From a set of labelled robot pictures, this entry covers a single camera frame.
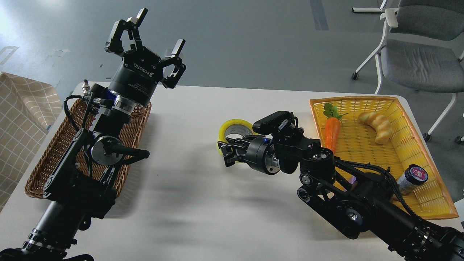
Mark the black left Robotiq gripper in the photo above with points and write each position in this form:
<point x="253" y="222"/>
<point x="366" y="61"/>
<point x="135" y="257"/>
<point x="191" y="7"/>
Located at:
<point x="139" y="72"/>

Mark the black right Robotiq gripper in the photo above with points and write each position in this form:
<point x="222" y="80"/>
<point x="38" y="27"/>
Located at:
<point x="257" y="152"/>

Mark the yellow tape roll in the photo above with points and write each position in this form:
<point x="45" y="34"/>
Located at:
<point x="235" y="128"/>

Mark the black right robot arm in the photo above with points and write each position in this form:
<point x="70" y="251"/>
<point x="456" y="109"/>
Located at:
<point x="353" y="197"/>

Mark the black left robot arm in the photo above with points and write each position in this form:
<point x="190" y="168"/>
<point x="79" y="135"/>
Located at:
<point x="81" y="186"/>

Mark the brown wicker basket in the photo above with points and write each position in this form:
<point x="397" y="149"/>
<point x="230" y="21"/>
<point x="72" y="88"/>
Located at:
<point x="130" y="136"/>

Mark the orange toy carrot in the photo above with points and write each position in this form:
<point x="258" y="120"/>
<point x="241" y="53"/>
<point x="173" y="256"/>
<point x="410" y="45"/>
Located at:
<point x="332" y="126"/>

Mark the beige checkered cloth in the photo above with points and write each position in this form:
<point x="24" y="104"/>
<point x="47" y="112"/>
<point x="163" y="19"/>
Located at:
<point x="28" y="108"/>

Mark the yellow plastic basket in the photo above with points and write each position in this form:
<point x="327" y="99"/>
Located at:
<point x="405" y="147"/>

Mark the toy bread croissant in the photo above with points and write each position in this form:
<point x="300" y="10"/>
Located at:
<point x="379" y="123"/>

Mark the small jar with lid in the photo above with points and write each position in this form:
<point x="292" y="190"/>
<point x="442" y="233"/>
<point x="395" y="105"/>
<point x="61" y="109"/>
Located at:
<point x="413" y="177"/>

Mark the grey office chair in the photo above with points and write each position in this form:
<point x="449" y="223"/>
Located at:
<point x="419" y="66"/>

